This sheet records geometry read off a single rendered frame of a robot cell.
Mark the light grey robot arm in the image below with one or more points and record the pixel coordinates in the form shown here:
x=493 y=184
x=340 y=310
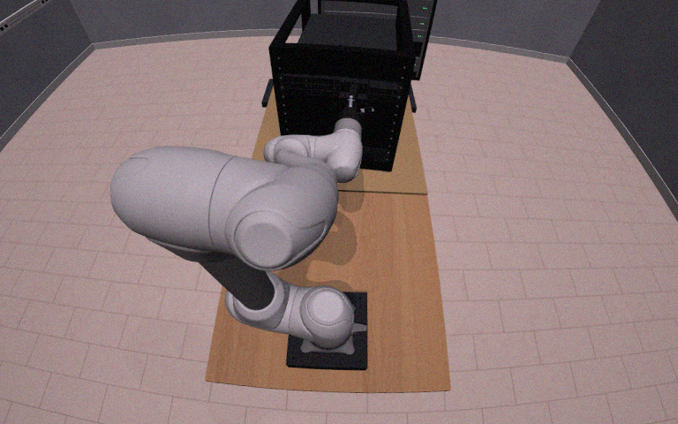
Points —
x=182 y=199

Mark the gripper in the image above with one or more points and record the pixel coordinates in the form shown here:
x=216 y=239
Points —
x=350 y=110

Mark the black metal rack frame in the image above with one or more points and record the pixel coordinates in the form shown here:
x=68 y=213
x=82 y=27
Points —
x=317 y=115

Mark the tan wooden board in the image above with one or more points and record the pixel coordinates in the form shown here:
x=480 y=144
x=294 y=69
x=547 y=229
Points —
x=407 y=175

